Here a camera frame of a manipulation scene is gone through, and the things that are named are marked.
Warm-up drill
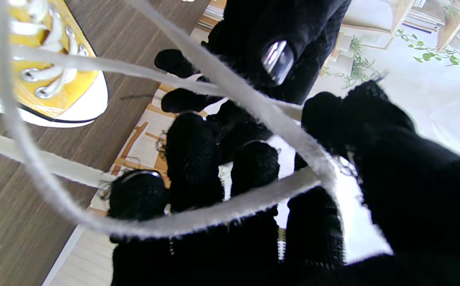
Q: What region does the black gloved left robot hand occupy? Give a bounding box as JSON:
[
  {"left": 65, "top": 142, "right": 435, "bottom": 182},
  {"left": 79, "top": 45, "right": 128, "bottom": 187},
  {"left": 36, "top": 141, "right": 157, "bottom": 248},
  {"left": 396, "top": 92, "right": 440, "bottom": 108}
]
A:
[{"left": 155, "top": 0, "right": 352, "bottom": 159}]

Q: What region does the yellow canvas sneaker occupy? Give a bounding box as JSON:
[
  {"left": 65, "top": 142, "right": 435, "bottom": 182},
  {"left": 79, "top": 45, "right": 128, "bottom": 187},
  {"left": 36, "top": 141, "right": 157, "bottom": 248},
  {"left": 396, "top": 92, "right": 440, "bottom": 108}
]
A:
[{"left": 0, "top": 0, "right": 109, "bottom": 128}]

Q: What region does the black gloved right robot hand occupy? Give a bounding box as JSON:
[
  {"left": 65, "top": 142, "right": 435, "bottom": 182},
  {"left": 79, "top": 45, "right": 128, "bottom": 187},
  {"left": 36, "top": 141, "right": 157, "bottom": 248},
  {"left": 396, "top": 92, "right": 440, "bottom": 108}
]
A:
[{"left": 109, "top": 79, "right": 460, "bottom": 286}]

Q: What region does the printed room scene backdrop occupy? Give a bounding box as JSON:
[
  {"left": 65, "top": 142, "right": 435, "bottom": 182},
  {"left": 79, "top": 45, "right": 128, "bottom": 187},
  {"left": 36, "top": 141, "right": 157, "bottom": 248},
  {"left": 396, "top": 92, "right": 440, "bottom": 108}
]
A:
[{"left": 43, "top": 0, "right": 460, "bottom": 286}]

